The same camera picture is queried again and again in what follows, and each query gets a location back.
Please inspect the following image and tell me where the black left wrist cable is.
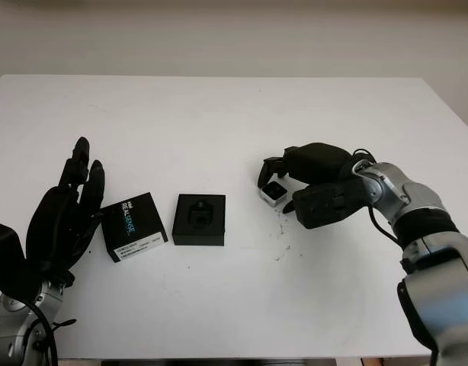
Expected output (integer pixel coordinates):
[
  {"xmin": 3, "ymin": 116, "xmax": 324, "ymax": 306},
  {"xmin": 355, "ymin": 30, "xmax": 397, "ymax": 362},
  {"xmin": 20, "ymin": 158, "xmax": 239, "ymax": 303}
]
[{"xmin": 23, "ymin": 300, "xmax": 77, "ymax": 366}]

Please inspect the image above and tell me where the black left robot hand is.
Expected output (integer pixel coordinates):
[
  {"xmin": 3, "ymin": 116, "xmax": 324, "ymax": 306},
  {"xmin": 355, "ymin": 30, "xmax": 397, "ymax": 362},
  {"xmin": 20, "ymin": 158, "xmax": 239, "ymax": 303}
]
[{"xmin": 25, "ymin": 136, "xmax": 107, "ymax": 285}]

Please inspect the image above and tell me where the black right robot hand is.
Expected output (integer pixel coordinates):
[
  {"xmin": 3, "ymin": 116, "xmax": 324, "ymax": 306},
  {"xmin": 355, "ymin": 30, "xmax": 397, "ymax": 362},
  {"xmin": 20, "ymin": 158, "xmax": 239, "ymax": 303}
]
[{"xmin": 255, "ymin": 142, "xmax": 356, "ymax": 214}]

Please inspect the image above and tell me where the black camera box base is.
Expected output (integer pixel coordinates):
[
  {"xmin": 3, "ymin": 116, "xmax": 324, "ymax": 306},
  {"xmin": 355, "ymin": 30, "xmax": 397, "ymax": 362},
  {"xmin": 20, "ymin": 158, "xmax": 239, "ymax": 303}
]
[{"xmin": 171, "ymin": 193, "xmax": 228, "ymax": 247}]

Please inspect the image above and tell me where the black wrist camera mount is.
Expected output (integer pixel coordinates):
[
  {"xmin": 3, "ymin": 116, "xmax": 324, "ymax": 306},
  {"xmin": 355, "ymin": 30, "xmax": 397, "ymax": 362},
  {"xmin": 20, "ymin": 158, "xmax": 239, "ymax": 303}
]
[
  {"xmin": 292, "ymin": 178, "xmax": 373, "ymax": 230},
  {"xmin": 0, "ymin": 219, "xmax": 49, "ymax": 303}
]

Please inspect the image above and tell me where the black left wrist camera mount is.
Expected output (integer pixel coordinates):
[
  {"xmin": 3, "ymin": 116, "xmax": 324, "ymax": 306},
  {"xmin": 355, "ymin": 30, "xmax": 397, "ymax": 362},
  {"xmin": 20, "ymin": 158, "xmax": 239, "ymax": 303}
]
[{"xmin": 0, "ymin": 219, "xmax": 49, "ymax": 303}]

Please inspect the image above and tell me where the small silver depth camera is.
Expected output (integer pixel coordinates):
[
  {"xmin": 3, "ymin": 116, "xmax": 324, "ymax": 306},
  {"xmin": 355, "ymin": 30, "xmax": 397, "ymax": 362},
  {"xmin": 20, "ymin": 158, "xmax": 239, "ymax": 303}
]
[{"xmin": 258, "ymin": 180, "xmax": 285, "ymax": 209}]

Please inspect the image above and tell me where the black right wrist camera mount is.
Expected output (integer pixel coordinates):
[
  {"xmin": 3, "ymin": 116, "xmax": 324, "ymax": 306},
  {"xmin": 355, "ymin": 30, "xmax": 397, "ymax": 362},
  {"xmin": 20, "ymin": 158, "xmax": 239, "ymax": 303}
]
[{"xmin": 292, "ymin": 178, "xmax": 373, "ymax": 230}]

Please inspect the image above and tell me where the black RealSense box lid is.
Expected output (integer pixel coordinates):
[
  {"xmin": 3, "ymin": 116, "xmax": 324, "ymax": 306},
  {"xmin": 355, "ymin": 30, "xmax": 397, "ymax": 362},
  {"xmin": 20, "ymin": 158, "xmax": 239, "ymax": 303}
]
[{"xmin": 99, "ymin": 191, "xmax": 170, "ymax": 265}]

